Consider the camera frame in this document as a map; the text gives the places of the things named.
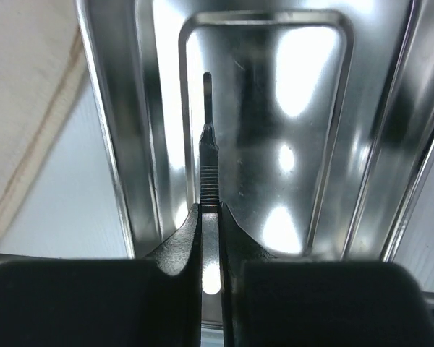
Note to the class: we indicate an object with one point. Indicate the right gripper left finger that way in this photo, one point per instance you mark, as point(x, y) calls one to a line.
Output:
point(153, 301)

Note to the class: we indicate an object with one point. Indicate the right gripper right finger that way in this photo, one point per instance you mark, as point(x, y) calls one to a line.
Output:
point(267, 301)

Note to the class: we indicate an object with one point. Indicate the scalpel handle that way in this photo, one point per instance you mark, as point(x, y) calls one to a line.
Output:
point(209, 195)

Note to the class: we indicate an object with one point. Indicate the stainless steel tray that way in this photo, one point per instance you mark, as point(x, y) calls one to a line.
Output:
point(323, 113)

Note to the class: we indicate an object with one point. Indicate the beige cloth drape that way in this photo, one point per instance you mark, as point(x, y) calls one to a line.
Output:
point(42, 65)

